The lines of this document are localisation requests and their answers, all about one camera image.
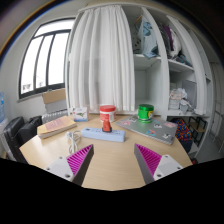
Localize brown cardboard box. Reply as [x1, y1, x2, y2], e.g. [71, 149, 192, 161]
[41, 87, 68, 105]

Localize white radiator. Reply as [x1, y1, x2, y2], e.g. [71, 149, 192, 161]
[41, 109, 69, 125]

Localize small white printed box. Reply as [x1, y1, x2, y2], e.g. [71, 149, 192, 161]
[72, 106, 90, 123]

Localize light blue power strip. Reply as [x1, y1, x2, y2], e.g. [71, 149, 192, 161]
[80, 126, 127, 143]

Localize dark-framed window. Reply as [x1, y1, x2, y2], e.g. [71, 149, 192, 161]
[18, 18, 76, 100]

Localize multicoloured patterned bag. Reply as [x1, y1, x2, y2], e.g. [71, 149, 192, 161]
[175, 118, 194, 141]

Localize white curtain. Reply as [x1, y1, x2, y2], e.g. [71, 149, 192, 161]
[68, 5, 136, 113]

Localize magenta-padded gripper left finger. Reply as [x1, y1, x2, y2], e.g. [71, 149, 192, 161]
[44, 143, 95, 187]

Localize white jar with red lid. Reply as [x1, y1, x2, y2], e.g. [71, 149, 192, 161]
[99, 104, 117, 124]

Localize yellow and pink book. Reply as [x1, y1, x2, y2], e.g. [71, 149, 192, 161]
[36, 115, 78, 140]

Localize orange charger block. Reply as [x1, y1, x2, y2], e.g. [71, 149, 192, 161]
[101, 121, 113, 133]

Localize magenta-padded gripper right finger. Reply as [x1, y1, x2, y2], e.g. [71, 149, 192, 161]
[133, 143, 184, 185]

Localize green round tin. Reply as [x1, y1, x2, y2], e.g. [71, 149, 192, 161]
[137, 103, 155, 124]

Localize grey flat box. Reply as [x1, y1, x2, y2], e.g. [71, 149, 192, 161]
[44, 99, 69, 114]

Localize silver laptop with stickers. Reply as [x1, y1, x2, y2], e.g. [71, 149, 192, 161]
[115, 114, 179, 146]

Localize white shelf unit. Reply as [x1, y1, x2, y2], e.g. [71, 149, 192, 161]
[121, 3, 214, 118]

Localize black bag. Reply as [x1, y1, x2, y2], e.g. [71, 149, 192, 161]
[3, 115, 44, 164]

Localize black metal rack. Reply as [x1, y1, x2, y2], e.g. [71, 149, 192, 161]
[188, 115, 208, 148]

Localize white power cable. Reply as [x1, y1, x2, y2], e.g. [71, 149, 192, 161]
[65, 130, 83, 155]

